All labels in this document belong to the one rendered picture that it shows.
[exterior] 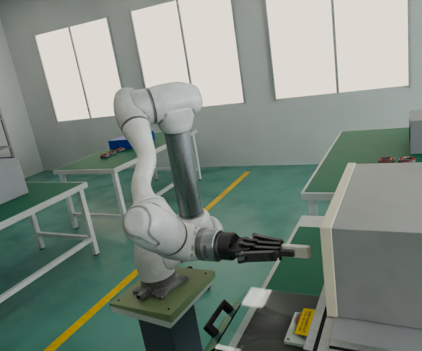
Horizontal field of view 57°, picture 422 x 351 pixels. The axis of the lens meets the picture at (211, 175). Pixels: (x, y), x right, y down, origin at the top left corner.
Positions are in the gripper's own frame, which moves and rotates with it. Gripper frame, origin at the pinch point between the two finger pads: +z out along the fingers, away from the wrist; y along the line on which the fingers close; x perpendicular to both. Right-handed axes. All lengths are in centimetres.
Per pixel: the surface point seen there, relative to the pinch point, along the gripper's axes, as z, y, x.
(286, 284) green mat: -20, -49, -43
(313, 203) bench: -31, -157, -52
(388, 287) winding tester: 21.4, 14.2, 1.8
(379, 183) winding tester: 18.7, -11.7, 13.5
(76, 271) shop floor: -251, -139, -118
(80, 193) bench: -252, -169, -52
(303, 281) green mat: -14, -53, -43
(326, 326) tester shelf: 10.0, 17.8, -6.6
